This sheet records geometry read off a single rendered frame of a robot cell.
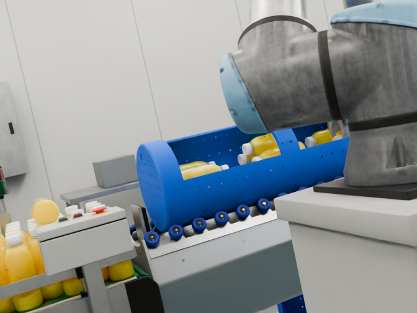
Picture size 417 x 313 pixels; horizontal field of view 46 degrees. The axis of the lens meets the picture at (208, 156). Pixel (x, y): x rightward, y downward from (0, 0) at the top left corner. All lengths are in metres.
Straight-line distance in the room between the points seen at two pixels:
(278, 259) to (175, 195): 0.41
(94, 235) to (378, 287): 0.66
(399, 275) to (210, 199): 0.85
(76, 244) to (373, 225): 0.69
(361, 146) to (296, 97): 0.13
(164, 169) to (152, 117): 3.53
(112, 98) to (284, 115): 4.10
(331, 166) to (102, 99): 3.43
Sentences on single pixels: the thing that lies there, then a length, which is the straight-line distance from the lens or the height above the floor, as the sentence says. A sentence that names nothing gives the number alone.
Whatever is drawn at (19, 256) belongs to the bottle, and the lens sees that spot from 1.29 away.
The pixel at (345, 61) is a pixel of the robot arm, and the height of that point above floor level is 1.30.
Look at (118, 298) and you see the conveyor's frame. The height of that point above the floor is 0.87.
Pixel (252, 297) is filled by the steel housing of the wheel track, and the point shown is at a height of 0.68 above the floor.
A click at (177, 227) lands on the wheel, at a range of 1.45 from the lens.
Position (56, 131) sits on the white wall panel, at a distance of 4.74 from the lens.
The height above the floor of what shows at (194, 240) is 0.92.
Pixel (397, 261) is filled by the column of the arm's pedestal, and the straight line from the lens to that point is 0.69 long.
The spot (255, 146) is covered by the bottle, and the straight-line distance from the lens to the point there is 1.63.
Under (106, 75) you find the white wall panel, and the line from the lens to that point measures 4.87.
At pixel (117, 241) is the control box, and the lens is 1.17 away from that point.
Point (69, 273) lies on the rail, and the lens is 1.30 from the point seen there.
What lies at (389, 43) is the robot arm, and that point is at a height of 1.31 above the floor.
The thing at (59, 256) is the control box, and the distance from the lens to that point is 1.15.
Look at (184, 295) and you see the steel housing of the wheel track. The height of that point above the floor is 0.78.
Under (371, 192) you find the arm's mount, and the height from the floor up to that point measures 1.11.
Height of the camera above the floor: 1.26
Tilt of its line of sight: 4 degrees down
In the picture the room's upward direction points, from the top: 12 degrees counter-clockwise
